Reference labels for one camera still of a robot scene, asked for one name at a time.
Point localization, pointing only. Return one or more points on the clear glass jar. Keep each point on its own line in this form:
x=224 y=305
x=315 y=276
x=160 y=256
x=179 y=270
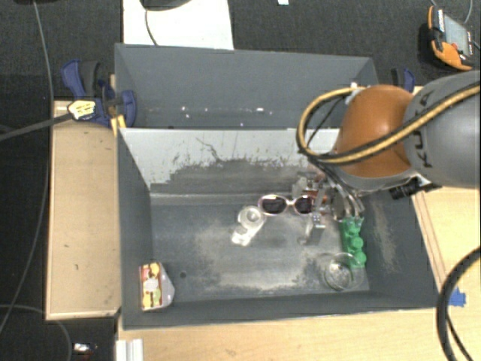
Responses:
x=248 y=222

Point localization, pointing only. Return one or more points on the grey metal bin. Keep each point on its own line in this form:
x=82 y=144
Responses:
x=233 y=246

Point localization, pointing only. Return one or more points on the red and yellow packet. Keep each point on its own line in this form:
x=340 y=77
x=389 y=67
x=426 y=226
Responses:
x=152 y=286

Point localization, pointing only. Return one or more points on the clear glass cup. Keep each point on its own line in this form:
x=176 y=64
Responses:
x=340 y=275

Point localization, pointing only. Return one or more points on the pale wood flat board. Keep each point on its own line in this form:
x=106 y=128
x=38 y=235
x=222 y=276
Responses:
x=84 y=216

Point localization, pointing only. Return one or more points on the black cylinder on white bracket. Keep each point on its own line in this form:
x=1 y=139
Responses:
x=403 y=191

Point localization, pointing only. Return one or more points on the pink sunglasses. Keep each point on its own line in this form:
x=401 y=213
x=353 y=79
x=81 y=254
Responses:
x=274 y=204

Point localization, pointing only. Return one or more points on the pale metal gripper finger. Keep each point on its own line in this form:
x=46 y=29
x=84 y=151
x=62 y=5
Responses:
x=318 y=233
x=307 y=231

